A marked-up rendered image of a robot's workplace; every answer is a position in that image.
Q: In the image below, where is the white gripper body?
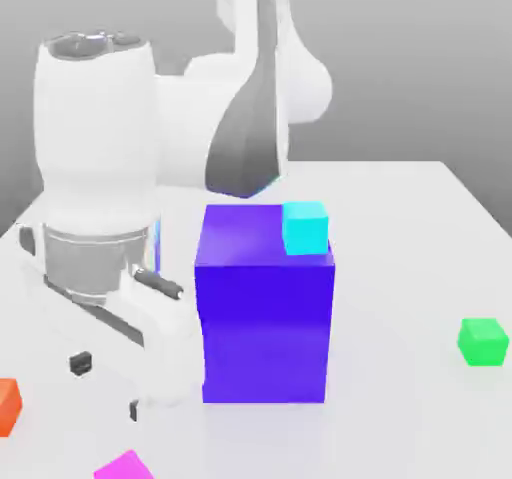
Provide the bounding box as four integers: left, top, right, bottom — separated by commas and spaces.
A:
22, 262, 202, 407

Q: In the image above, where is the small magenta cube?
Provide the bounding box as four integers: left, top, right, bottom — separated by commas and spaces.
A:
92, 449, 156, 479

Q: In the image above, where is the small orange cube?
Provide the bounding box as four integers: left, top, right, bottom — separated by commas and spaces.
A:
0, 377, 24, 439

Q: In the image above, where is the small cyan cube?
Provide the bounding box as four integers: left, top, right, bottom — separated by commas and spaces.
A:
281, 201, 330, 257

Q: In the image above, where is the small green cube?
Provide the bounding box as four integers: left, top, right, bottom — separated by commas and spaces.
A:
456, 317, 511, 368

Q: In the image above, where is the large purple box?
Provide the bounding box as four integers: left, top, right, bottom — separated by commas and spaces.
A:
194, 203, 336, 405

